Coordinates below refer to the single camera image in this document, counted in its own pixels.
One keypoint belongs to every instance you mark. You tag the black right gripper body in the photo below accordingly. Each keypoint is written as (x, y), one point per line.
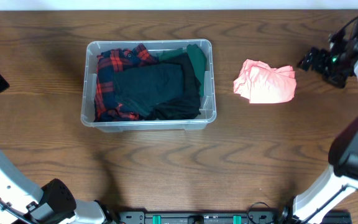
(334, 69)

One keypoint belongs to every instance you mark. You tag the pink garment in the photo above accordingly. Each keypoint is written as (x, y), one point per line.
(262, 84)

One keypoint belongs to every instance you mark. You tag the dark green garment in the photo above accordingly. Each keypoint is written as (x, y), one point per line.
(197, 58)

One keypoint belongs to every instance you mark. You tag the black garment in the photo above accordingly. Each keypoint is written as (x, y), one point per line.
(186, 106)

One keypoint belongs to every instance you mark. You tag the clear plastic storage bin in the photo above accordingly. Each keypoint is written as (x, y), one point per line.
(208, 102)

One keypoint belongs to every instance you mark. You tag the navy garment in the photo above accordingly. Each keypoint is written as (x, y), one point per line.
(142, 88)

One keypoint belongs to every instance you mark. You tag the red navy plaid shirt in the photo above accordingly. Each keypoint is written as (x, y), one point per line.
(109, 63)

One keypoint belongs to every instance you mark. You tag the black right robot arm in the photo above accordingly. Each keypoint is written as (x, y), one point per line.
(340, 178)

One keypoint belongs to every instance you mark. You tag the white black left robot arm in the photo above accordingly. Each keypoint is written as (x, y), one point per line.
(23, 201)

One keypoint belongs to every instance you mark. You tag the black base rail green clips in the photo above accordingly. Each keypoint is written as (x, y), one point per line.
(263, 217)

